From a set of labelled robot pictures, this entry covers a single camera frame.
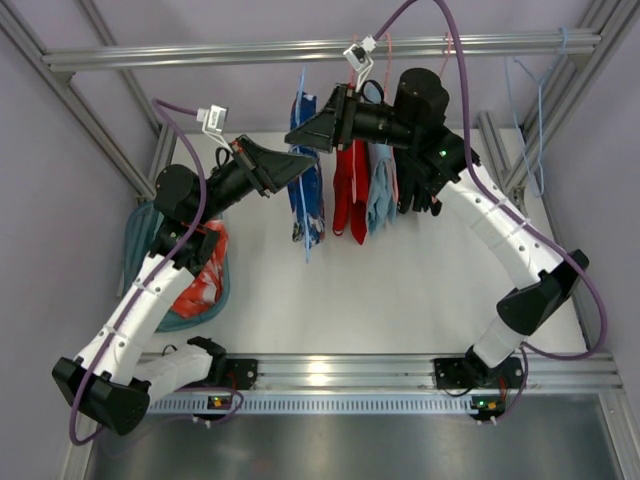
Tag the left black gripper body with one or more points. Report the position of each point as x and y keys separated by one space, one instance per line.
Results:
x=251 y=167

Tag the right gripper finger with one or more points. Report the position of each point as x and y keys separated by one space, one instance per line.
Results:
x=309 y=139
x=308 y=115

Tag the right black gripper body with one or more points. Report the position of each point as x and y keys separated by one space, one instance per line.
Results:
x=343 y=118

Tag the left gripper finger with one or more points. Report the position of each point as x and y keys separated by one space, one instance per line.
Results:
x=266 y=161
x=281 y=174

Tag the light blue wire hanger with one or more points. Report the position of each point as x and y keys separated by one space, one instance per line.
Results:
x=306 y=192

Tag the blue patterned trousers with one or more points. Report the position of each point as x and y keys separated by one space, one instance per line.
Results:
x=307 y=202

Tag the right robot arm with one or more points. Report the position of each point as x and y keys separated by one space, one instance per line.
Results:
x=444 y=166

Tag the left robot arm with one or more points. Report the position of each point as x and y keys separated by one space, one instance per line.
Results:
x=106 y=381

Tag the red trousers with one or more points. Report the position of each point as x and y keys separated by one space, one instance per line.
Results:
x=349 y=216

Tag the light blue trousers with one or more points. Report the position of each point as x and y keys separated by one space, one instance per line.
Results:
x=383 y=189

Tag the black trousers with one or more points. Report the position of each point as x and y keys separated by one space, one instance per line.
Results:
x=411 y=195

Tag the teal plastic basket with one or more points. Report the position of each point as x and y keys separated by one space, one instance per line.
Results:
x=139 y=232

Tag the red white garment in basket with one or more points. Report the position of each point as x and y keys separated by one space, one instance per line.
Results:
x=205 y=293

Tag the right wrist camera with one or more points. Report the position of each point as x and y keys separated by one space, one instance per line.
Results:
x=359 y=57

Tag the aluminium hanging rail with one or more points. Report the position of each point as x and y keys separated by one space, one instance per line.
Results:
x=572 y=41

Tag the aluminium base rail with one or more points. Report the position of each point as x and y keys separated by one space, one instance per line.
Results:
x=410 y=374

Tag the slotted cable duct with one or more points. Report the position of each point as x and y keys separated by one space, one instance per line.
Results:
x=261 y=403

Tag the left aluminium frame strut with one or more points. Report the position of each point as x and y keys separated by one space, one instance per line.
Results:
x=25 y=40

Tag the aluminium frame strut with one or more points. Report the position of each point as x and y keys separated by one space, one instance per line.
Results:
x=25 y=40
x=580 y=123

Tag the right aluminium frame strut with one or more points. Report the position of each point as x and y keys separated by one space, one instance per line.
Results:
x=580 y=123

